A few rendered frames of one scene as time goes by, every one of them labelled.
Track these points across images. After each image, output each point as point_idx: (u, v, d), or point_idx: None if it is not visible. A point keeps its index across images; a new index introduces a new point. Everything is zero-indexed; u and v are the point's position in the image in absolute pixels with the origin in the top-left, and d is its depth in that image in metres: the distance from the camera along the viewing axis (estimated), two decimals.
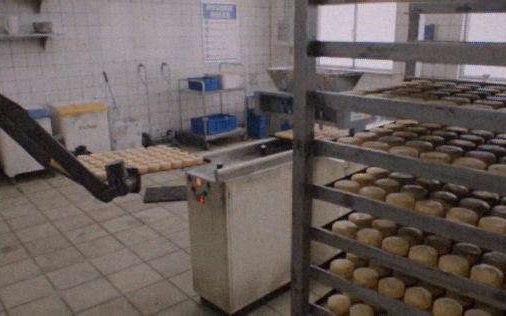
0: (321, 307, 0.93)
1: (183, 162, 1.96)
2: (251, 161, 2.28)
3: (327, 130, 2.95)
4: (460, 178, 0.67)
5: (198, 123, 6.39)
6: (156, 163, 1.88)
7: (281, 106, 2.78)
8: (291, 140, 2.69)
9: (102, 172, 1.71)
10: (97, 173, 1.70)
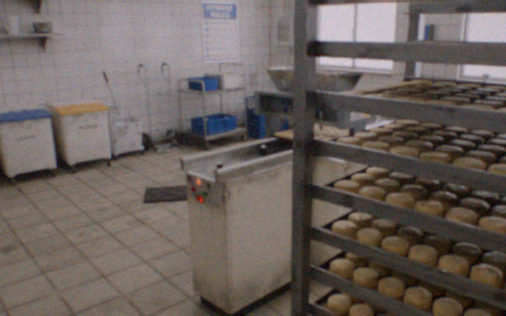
0: (321, 307, 0.93)
1: None
2: (251, 161, 2.28)
3: (327, 130, 2.95)
4: (460, 178, 0.67)
5: (198, 123, 6.39)
6: None
7: (281, 106, 2.78)
8: (291, 140, 2.69)
9: None
10: None
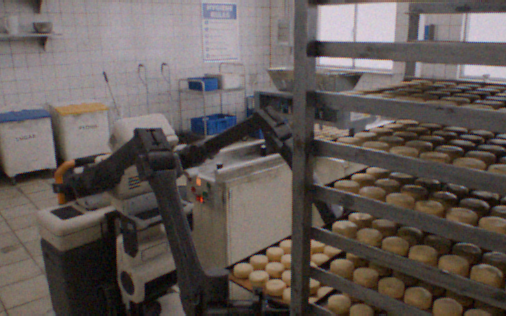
0: (321, 307, 0.93)
1: None
2: (251, 161, 2.28)
3: (327, 130, 2.95)
4: (460, 178, 0.67)
5: (198, 123, 6.39)
6: None
7: (281, 106, 2.78)
8: None
9: (259, 276, 1.13)
10: (256, 273, 1.14)
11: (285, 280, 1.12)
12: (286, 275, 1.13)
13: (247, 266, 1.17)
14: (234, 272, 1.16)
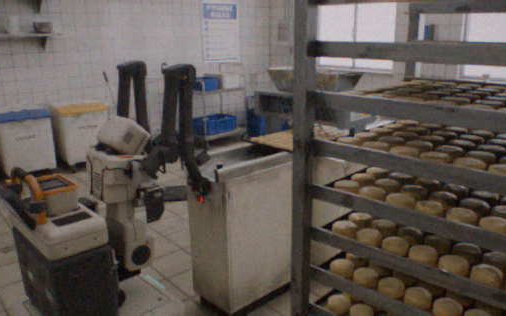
0: (321, 307, 0.93)
1: None
2: (251, 161, 2.28)
3: None
4: (460, 178, 0.67)
5: (198, 123, 6.39)
6: None
7: (281, 106, 2.78)
8: (267, 146, 2.55)
9: None
10: None
11: None
12: None
13: None
14: None
